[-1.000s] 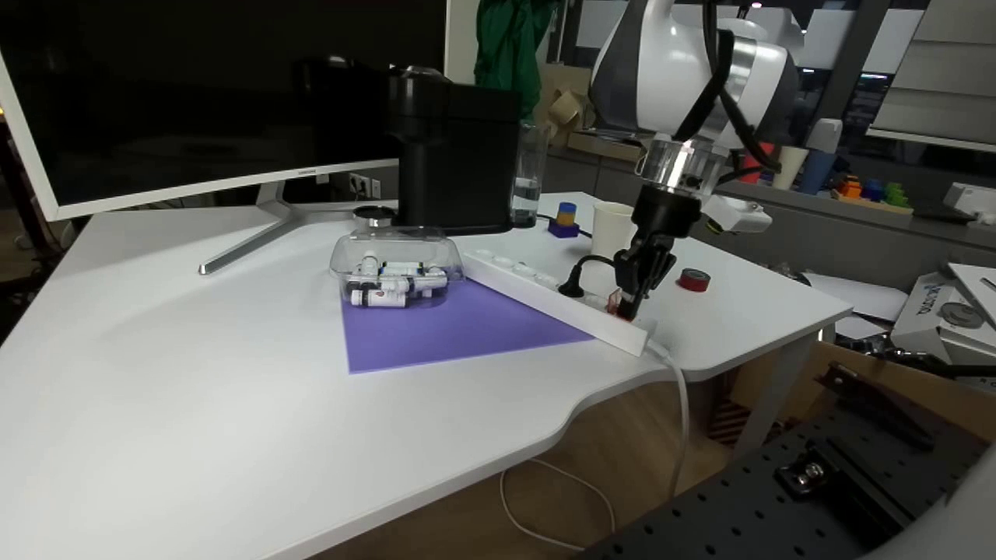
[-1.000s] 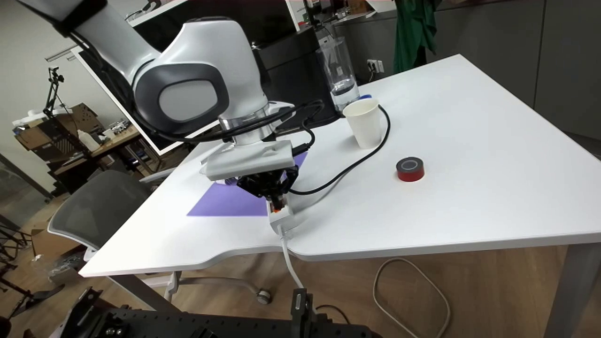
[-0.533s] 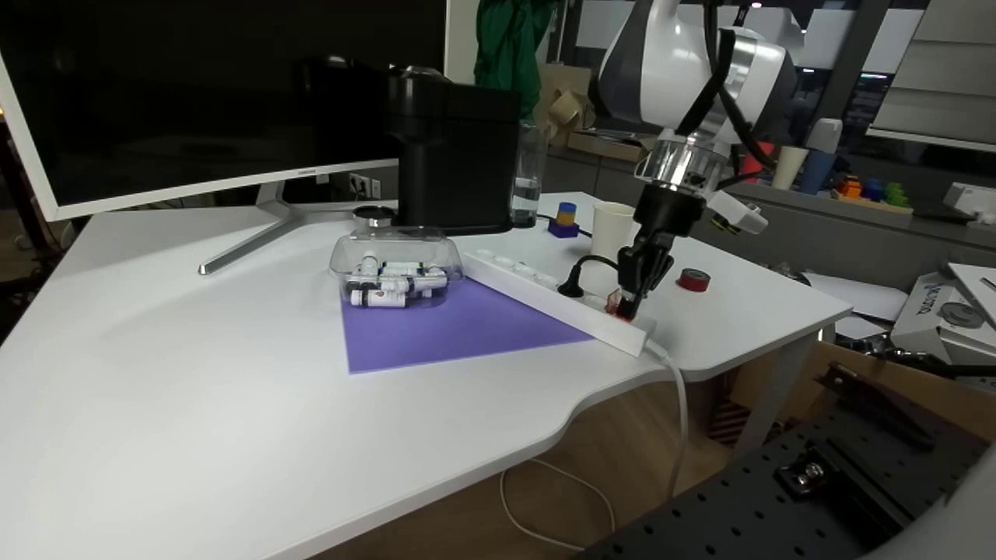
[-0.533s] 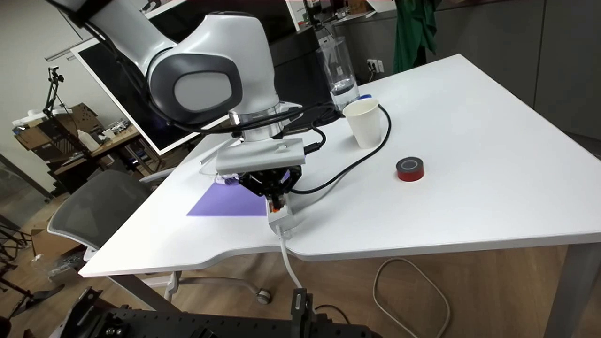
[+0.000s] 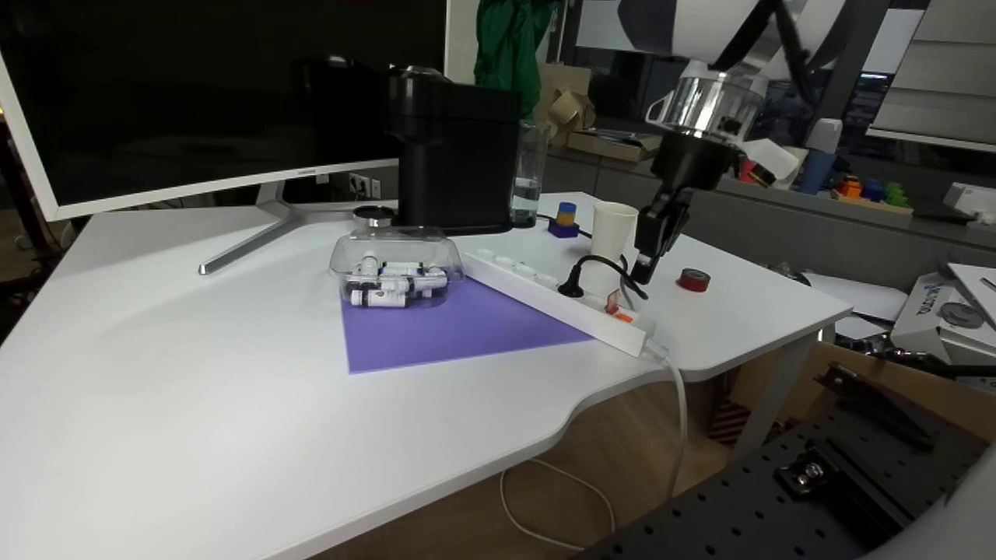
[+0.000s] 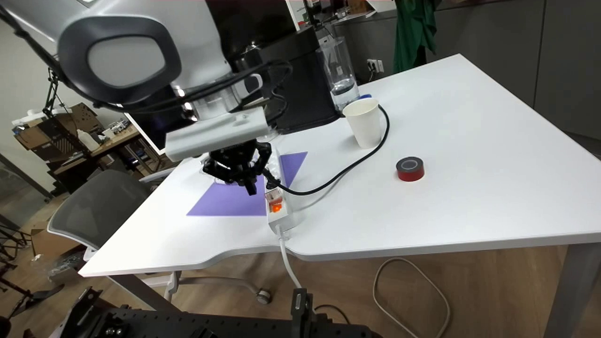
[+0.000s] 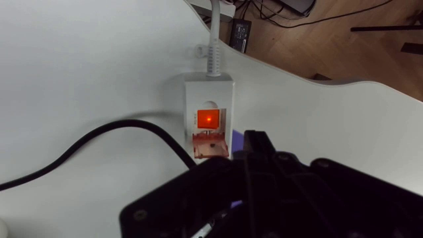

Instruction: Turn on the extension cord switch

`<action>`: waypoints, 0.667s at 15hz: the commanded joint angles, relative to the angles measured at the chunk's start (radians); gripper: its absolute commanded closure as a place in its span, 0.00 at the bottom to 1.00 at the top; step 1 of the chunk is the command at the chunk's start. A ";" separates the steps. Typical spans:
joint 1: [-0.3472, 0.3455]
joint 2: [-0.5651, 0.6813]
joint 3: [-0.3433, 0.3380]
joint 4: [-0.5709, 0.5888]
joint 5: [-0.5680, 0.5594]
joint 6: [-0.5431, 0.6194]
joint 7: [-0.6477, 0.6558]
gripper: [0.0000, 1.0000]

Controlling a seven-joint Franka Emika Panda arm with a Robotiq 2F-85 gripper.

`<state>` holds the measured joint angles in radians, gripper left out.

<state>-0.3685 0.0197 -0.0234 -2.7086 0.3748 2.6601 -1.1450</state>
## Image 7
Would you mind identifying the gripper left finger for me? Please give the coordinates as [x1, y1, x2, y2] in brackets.
[120, 130, 257, 238]

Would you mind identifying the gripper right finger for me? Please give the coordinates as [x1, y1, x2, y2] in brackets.
[254, 130, 423, 238]

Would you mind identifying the purple flat piece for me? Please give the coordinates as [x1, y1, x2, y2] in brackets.
[231, 130, 246, 154]

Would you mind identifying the black stand leg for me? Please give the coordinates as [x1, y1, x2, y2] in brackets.
[350, 24, 423, 32]
[401, 42, 423, 55]

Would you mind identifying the black power brick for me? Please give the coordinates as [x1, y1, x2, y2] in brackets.
[229, 19, 252, 54]

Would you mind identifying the white power strip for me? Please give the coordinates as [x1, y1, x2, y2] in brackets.
[189, 0, 236, 23]

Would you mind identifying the black cable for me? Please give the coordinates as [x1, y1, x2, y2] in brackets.
[0, 119, 197, 192]

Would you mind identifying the white extension cord socket block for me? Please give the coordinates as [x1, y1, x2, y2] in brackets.
[183, 72, 236, 160]

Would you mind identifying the white cable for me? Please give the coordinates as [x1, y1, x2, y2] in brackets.
[194, 0, 221, 77]

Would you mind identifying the tangle of black cables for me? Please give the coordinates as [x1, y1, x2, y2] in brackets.
[235, 0, 394, 29]

